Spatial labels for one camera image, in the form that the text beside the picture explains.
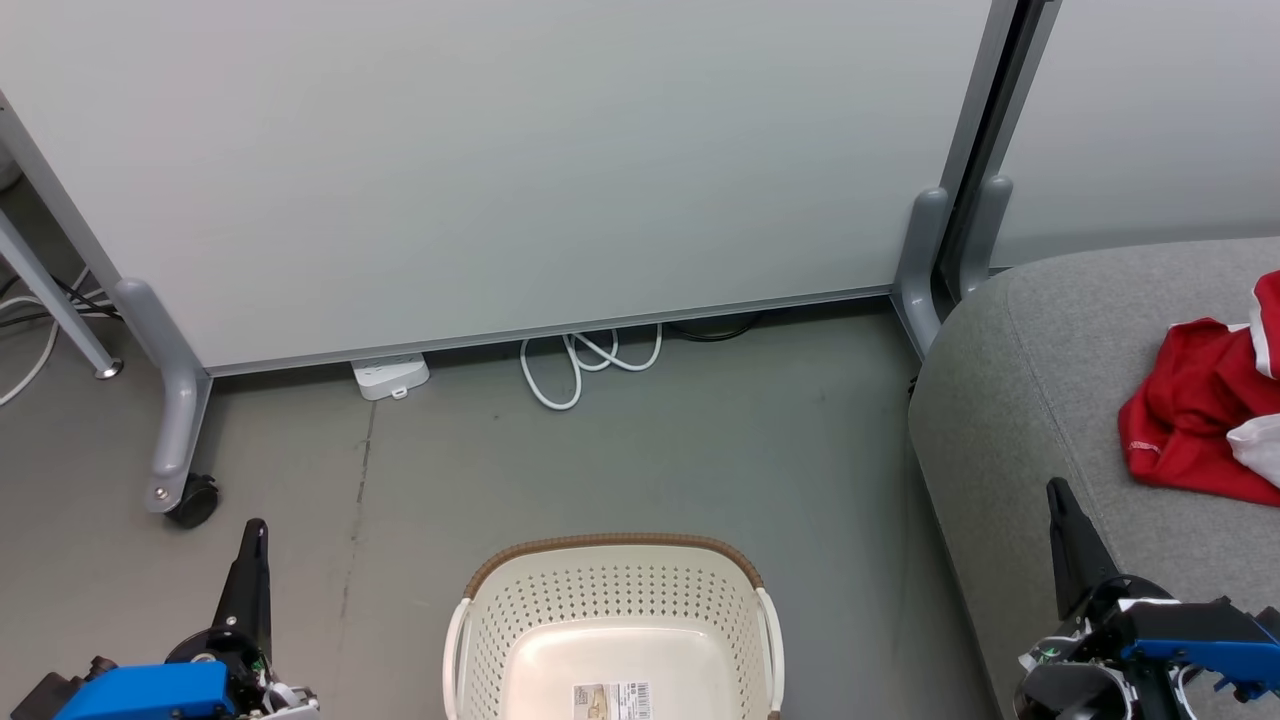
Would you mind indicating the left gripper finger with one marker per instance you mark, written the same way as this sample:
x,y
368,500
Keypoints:
x,y
248,585

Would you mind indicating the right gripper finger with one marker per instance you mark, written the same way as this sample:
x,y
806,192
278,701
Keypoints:
x,y
1078,550

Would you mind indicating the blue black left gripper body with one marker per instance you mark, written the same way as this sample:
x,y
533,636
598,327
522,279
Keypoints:
x,y
150,692

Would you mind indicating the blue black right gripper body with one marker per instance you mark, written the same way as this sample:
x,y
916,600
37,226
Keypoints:
x,y
1180,635

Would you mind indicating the red and white garment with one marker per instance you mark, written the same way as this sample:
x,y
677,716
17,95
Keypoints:
x,y
1190,400

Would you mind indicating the cream perforated laundry basket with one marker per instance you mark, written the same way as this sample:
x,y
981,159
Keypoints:
x,y
610,620

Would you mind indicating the black caster wheel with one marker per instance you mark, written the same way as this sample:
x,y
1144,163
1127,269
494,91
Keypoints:
x,y
195,503

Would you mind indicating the grey fabric sofa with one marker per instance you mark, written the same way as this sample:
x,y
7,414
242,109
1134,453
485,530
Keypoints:
x,y
1020,400

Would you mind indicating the long grey partition foot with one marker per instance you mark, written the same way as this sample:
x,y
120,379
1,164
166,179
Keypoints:
x,y
180,410

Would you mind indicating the white power strip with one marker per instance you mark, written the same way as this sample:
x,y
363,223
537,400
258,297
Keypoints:
x,y
390,375

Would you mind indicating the short grey partition foot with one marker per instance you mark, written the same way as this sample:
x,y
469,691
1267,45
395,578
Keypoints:
x,y
920,270
985,230

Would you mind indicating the slanted grey metal table leg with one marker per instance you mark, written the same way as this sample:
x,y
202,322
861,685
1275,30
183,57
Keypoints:
x,y
50,300

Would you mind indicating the barcode label sticker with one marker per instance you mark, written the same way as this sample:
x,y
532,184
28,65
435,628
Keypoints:
x,y
612,702

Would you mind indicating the narrow white partition panel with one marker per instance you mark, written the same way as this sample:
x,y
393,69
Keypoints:
x,y
1150,120

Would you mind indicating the wide white partition panel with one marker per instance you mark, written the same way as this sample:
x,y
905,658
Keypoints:
x,y
500,160

